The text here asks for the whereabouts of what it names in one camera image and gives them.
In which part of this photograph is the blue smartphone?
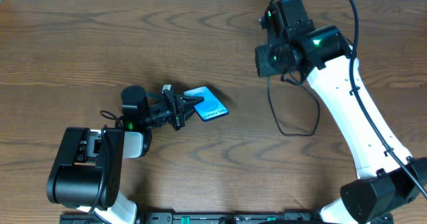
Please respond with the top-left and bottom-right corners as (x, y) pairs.
(183, 86), (229, 122)

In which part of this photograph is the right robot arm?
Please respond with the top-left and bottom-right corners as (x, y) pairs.
(255, 0), (426, 223)

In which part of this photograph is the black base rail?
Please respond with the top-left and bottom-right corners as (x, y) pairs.
(59, 211), (394, 224)

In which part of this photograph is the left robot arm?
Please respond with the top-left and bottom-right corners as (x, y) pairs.
(47, 85), (204, 223)

